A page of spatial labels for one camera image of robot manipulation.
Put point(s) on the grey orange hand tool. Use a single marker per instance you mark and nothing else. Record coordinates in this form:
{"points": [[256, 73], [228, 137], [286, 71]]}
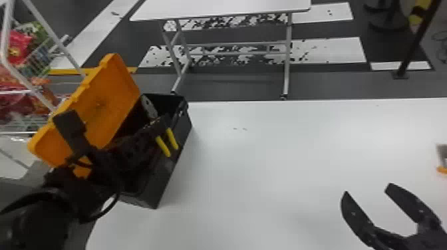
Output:
{"points": [[443, 157]]}

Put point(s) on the red snack packet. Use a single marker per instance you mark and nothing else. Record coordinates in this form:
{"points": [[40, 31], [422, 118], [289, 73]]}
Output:
{"points": [[18, 45]]}

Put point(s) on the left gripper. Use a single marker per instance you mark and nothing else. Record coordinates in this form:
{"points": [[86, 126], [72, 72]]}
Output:
{"points": [[129, 150]]}

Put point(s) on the yellow black striped post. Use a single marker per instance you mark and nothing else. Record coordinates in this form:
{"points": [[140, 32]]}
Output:
{"points": [[417, 33]]}

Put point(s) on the black tool box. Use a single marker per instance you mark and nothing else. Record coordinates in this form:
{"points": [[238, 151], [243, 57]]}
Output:
{"points": [[104, 101]]}

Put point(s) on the white side table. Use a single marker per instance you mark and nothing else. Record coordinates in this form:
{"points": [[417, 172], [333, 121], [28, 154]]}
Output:
{"points": [[216, 8]]}

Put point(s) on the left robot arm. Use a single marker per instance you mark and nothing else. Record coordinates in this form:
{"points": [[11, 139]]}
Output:
{"points": [[38, 220]]}

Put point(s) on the green snack packet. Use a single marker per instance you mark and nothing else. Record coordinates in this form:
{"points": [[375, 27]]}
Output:
{"points": [[35, 30]]}

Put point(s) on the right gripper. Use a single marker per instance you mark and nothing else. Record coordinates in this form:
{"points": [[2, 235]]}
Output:
{"points": [[415, 241]]}

